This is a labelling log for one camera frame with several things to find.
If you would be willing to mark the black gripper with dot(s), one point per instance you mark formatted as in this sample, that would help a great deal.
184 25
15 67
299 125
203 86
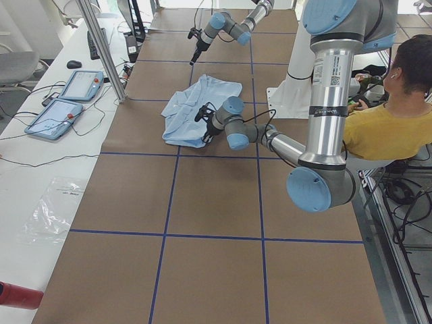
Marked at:
211 128
200 45

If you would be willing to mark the light blue button shirt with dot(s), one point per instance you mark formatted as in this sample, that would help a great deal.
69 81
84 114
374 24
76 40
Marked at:
180 127

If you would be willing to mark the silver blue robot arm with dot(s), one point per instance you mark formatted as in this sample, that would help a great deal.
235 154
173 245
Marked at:
222 20
338 31

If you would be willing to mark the black keyboard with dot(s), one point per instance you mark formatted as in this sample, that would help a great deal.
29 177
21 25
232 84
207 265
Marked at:
92 45

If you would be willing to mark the upper blue teach pendant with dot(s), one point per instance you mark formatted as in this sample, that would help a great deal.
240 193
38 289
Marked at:
82 86

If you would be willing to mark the blue teach pendant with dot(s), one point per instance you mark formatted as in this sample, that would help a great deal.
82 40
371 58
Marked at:
82 86
55 119

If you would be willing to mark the black computer mouse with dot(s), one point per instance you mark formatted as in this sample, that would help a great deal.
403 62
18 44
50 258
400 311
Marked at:
73 64

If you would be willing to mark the lower blue teach pendant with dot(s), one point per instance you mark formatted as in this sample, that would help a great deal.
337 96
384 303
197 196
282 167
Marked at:
55 119

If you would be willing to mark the grey office chair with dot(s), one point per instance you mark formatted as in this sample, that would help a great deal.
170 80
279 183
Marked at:
17 68

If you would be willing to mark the clear plastic bag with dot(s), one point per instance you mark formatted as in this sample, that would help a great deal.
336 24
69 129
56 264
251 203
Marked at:
54 213

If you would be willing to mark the person in yellow shirt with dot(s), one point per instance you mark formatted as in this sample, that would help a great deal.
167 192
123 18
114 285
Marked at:
398 128

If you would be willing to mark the red cylinder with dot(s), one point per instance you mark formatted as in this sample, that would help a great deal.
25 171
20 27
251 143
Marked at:
20 297

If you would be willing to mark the aluminium frame post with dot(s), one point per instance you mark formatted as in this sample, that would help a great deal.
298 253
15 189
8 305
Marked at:
102 47

